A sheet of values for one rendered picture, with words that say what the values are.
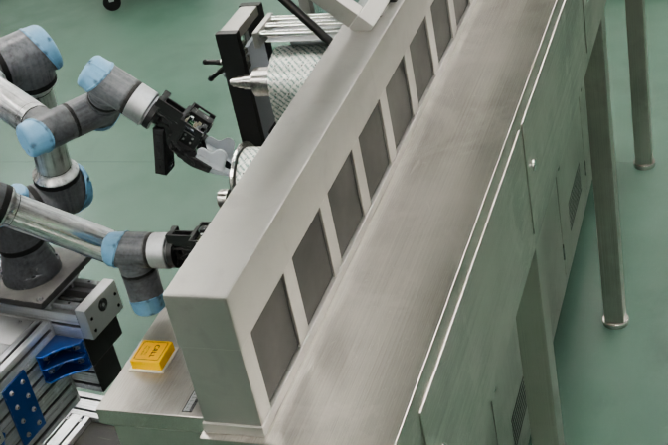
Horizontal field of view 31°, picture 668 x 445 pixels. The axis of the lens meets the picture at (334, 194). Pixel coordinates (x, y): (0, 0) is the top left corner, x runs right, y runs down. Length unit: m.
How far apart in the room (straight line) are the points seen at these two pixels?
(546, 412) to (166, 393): 0.81
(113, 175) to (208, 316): 3.90
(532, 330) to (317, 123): 1.00
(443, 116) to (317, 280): 0.54
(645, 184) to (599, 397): 1.15
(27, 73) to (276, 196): 1.39
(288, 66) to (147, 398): 0.73
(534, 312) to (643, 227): 1.83
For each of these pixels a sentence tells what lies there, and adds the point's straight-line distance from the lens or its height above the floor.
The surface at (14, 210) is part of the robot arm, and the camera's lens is 2.62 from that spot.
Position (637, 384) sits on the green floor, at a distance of 3.68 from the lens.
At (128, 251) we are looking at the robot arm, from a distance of 2.54.
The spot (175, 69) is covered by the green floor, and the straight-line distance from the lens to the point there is 6.12.
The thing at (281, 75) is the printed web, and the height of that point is 1.38.
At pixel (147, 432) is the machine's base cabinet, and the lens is 2.52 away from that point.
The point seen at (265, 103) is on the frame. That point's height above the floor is 1.23.
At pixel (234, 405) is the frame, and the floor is 1.49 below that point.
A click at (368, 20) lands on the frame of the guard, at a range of 1.94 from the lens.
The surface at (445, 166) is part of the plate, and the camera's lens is 1.96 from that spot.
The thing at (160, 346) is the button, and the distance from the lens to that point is 2.60.
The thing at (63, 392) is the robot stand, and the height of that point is 0.52.
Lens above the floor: 2.44
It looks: 31 degrees down
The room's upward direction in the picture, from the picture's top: 12 degrees counter-clockwise
